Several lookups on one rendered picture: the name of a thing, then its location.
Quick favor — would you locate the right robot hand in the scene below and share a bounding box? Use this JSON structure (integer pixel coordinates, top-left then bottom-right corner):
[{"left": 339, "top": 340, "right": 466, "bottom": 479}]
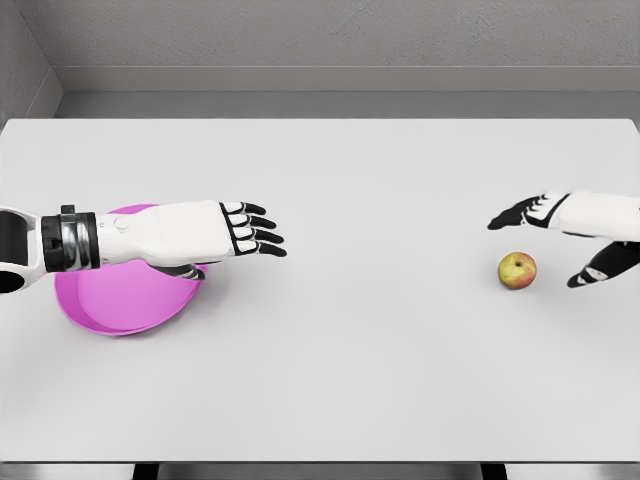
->
[{"left": 487, "top": 189, "right": 640, "bottom": 290}]

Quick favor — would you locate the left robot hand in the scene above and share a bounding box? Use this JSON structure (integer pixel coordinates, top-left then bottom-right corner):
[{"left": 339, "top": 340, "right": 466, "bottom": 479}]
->
[{"left": 146, "top": 199, "right": 289, "bottom": 282}]

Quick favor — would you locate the yellow-red apple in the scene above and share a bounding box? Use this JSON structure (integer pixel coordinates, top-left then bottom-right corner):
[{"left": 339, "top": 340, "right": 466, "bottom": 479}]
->
[{"left": 497, "top": 251, "right": 538, "bottom": 291}]

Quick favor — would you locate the pink plate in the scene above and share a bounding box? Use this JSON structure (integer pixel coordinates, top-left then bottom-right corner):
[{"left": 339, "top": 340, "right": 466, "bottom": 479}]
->
[{"left": 53, "top": 202, "right": 209, "bottom": 339}]

